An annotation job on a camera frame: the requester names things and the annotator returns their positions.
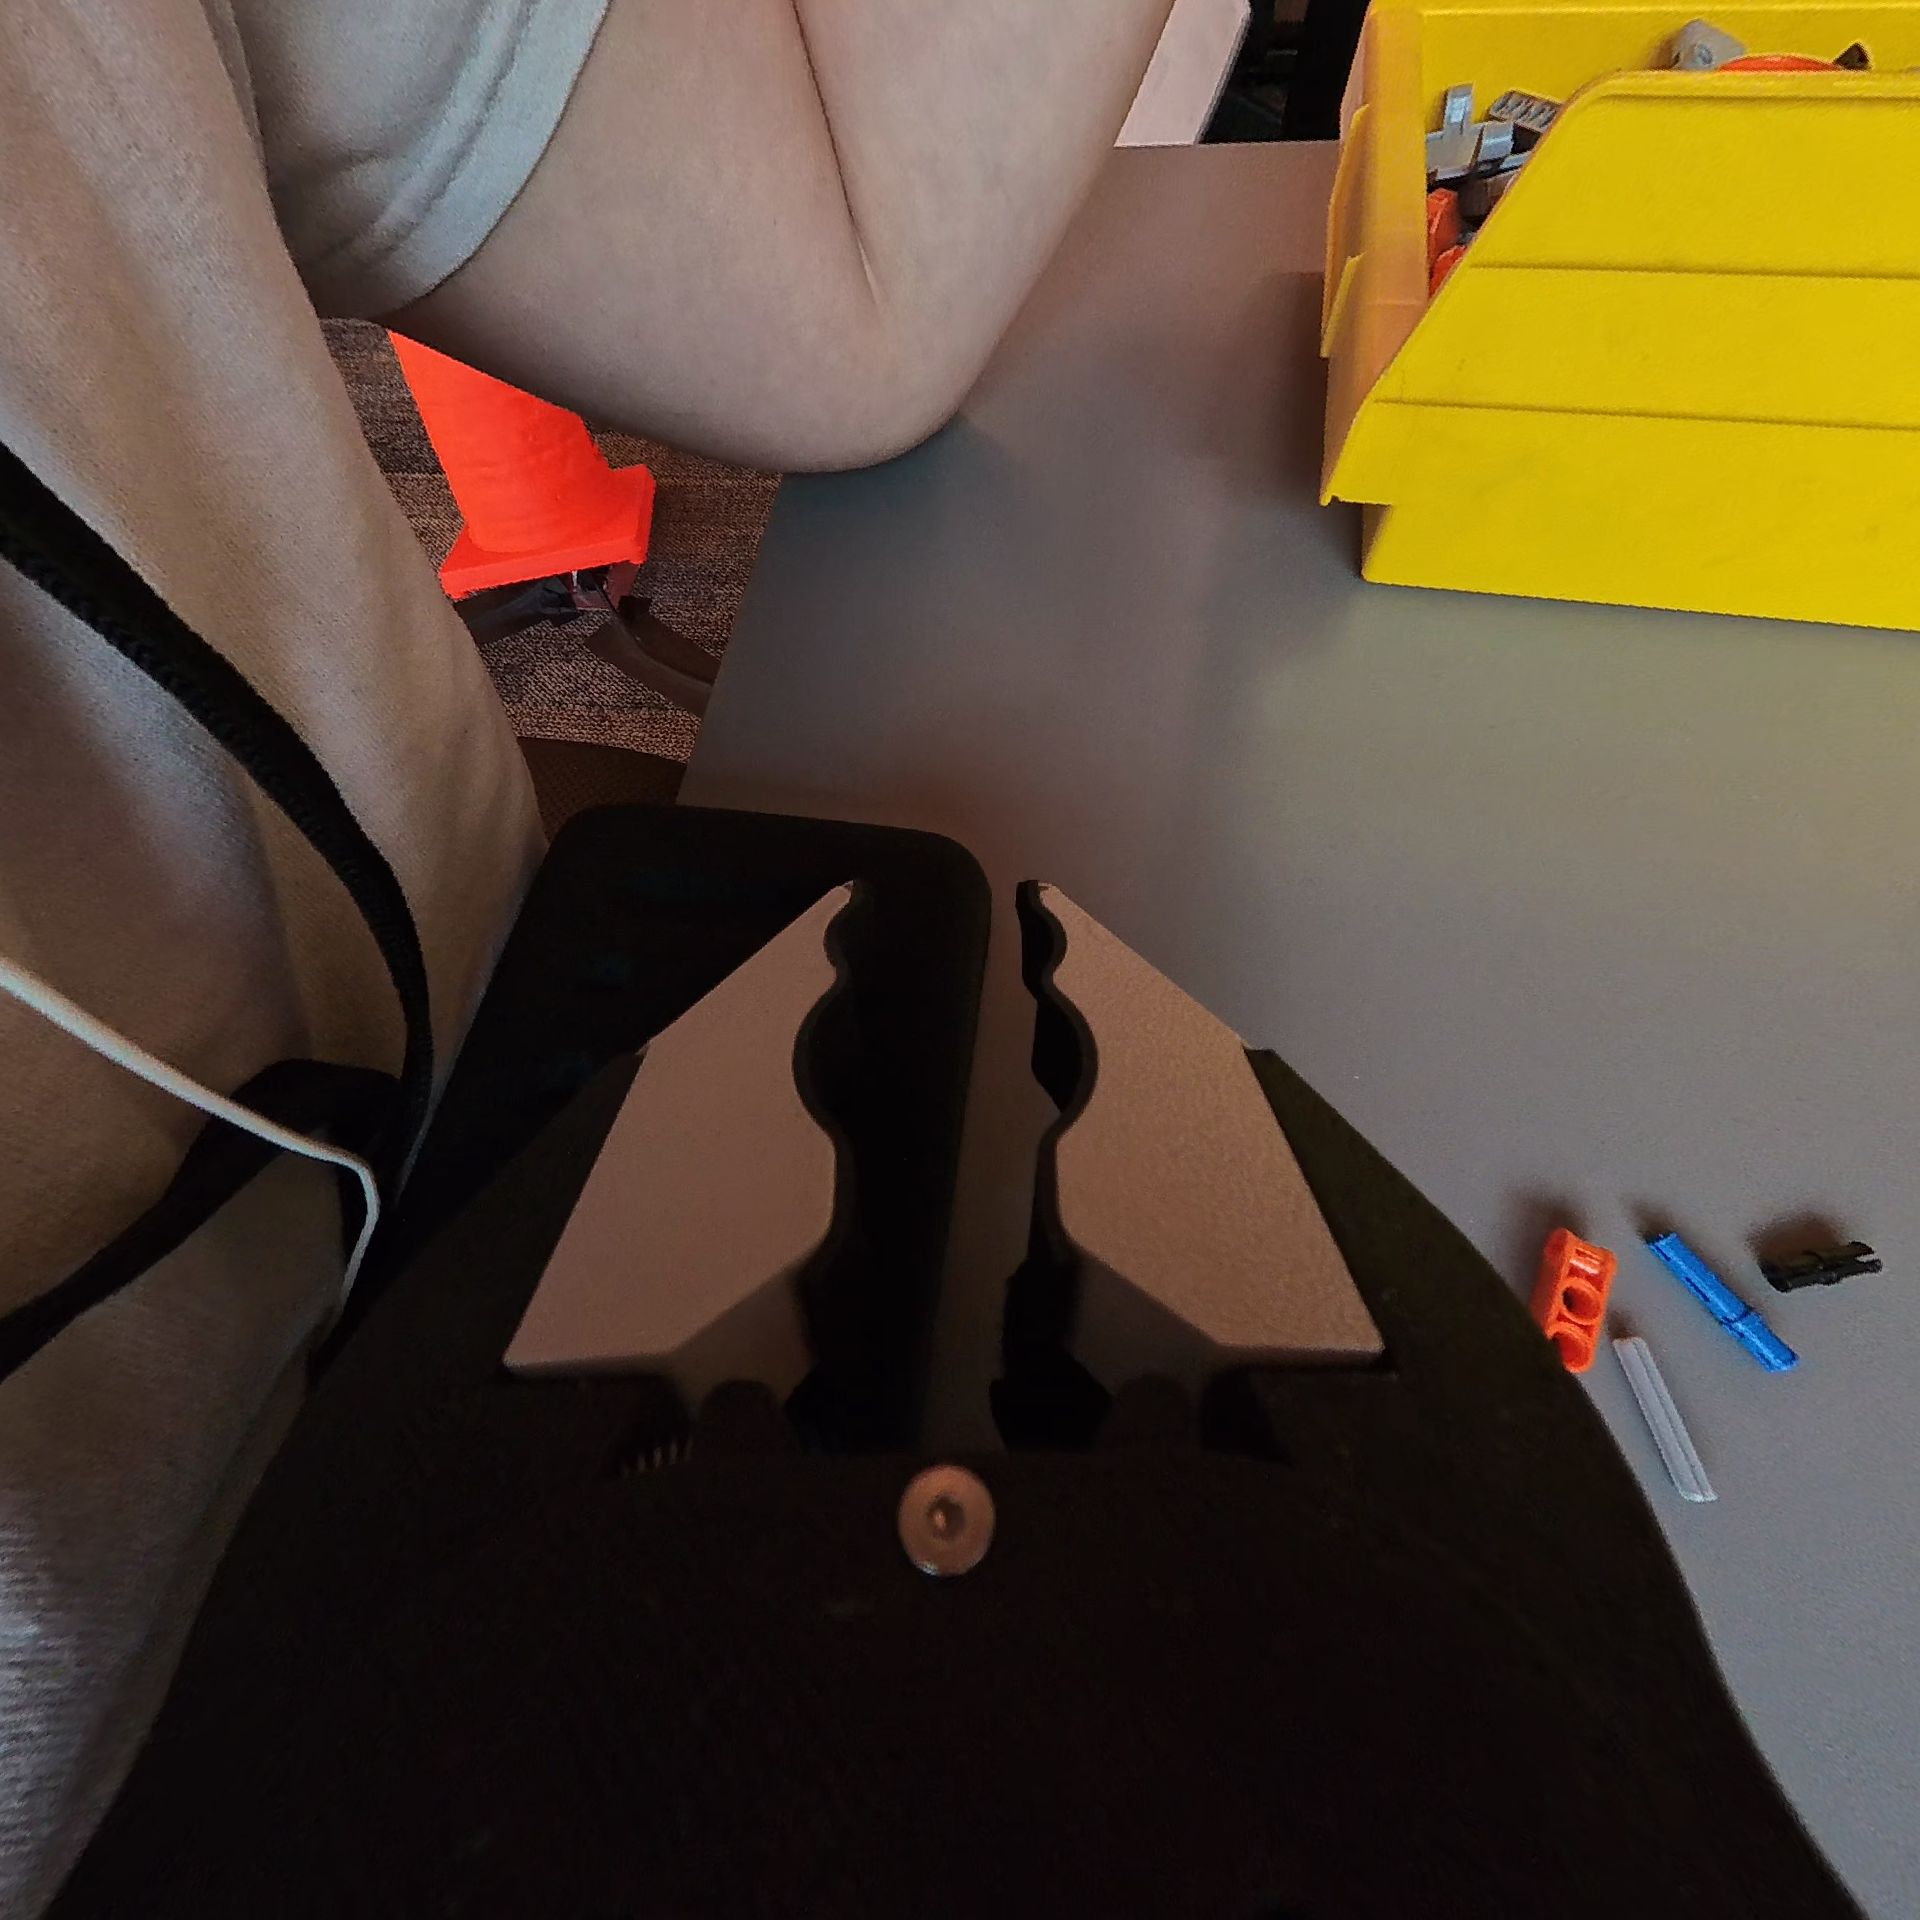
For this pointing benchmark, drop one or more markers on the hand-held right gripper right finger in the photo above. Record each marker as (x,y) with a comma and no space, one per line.
(1200,1200)

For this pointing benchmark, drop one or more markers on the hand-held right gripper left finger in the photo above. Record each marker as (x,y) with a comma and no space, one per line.
(704,1200)

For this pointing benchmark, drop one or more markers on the small orange toy beam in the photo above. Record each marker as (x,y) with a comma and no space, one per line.
(1575,1298)

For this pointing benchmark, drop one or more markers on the light grey toy axle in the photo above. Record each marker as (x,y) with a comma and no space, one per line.
(1660,1411)

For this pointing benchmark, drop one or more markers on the blue toy pin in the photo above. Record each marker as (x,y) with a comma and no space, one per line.
(1716,1298)

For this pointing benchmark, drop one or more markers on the black toy pin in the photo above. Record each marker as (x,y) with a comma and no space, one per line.
(1819,1267)

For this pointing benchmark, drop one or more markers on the yellow plastic bin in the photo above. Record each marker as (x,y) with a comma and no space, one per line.
(1650,420)

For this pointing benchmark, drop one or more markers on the pile of toy building parts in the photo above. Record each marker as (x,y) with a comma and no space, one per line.
(1461,165)

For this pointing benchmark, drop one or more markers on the black studded foam mat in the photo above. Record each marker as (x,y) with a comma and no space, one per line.
(659,915)

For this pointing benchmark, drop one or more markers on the black tripod legs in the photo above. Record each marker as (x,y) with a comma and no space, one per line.
(659,660)

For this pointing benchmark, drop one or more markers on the orange traffic cone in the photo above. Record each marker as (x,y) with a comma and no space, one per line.
(525,480)

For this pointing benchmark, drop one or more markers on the light grey shirt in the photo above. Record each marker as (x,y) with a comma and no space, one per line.
(179,600)

